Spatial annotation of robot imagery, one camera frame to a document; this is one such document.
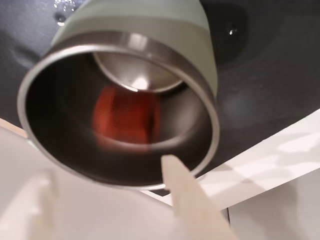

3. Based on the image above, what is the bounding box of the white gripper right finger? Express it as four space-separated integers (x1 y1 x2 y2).
161 154 239 240

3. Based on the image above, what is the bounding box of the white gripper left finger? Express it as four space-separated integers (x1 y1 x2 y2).
0 167 181 240

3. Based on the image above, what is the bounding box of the red cube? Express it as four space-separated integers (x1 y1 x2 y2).
91 85 161 151

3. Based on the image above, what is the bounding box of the black glossy mat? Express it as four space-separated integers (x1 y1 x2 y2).
0 0 320 199

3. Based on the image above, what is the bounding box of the sage green steel mug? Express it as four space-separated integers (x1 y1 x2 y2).
16 0 221 192

